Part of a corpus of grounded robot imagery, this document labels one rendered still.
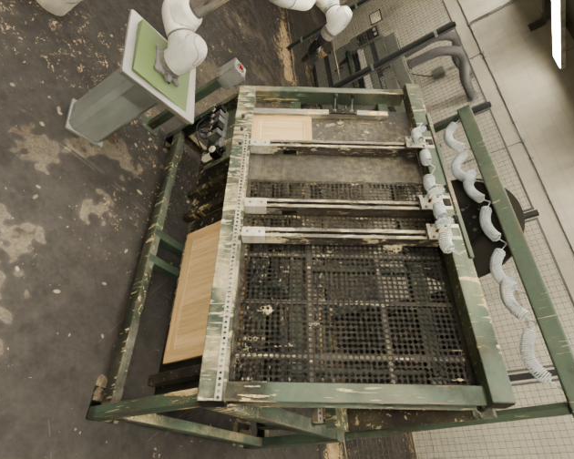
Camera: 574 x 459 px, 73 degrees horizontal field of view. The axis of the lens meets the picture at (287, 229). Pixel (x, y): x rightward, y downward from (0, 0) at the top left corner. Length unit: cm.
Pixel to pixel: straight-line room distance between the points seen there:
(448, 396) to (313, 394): 57
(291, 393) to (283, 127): 175
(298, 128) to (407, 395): 179
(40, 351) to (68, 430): 42
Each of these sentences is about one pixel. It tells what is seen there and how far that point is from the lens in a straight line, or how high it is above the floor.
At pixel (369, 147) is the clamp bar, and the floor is 155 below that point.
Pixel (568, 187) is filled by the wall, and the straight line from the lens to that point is 743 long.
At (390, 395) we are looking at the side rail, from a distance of 185.
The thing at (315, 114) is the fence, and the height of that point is 126.
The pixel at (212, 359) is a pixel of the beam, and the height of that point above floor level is 85.
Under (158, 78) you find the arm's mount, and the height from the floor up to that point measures 76.
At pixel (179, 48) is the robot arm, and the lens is 240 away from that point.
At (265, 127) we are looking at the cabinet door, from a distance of 278.
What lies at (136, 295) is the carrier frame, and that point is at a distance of 252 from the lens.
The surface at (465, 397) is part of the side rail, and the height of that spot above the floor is 174.
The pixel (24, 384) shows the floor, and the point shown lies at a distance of 232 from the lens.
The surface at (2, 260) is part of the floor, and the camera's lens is 238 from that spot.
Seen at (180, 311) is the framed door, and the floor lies 32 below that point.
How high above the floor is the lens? 208
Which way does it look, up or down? 27 degrees down
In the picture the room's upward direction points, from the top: 70 degrees clockwise
